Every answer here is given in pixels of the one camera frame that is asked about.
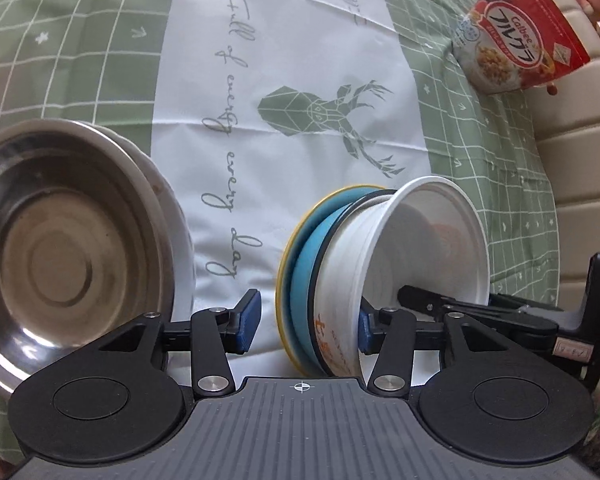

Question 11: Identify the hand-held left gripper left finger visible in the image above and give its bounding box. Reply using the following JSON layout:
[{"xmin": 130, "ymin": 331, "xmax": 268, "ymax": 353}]
[{"xmin": 97, "ymin": 289, "xmax": 262, "ymax": 397}]

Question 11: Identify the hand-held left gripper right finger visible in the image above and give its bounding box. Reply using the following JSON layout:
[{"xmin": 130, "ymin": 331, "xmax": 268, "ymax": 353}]
[{"xmin": 357, "ymin": 306, "xmax": 504, "ymax": 397}]

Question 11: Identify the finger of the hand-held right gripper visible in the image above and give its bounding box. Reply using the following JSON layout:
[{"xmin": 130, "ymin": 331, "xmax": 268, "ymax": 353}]
[{"xmin": 399, "ymin": 285, "xmax": 537, "ymax": 343}]

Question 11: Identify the white yellow-rimmed bowl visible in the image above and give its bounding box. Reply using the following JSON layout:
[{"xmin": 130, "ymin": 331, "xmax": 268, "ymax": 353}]
[{"xmin": 276, "ymin": 185, "xmax": 387, "ymax": 376}]

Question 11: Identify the white paper bowl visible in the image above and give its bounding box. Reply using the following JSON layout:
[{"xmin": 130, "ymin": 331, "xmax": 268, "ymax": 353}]
[{"xmin": 312, "ymin": 176, "xmax": 491, "ymax": 378}]

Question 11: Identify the blue bowl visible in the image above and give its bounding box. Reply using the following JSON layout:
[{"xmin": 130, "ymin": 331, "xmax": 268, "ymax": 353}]
[{"xmin": 287, "ymin": 190, "xmax": 388, "ymax": 376}]

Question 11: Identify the floral white plate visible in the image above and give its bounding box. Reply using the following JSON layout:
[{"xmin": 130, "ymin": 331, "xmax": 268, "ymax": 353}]
[{"xmin": 92, "ymin": 125, "xmax": 197, "ymax": 322}]

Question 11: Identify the stainless steel bowl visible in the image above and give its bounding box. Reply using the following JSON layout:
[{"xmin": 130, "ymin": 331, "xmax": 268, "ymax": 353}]
[{"xmin": 0, "ymin": 120, "xmax": 177, "ymax": 397}]

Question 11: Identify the cream padded headboard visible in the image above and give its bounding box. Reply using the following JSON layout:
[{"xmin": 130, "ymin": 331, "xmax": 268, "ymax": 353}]
[{"xmin": 480, "ymin": 0, "xmax": 600, "ymax": 291}]

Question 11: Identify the red cereal bag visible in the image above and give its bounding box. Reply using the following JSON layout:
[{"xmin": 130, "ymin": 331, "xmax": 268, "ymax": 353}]
[{"xmin": 450, "ymin": 0, "xmax": 592, "ymax": 96}]

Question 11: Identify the green checked printed bedsheet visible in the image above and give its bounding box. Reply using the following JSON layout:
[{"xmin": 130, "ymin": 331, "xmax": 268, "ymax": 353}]
[{"xmin": 0, "ymin": 0, "xmax": 571, "ymax": 466}]

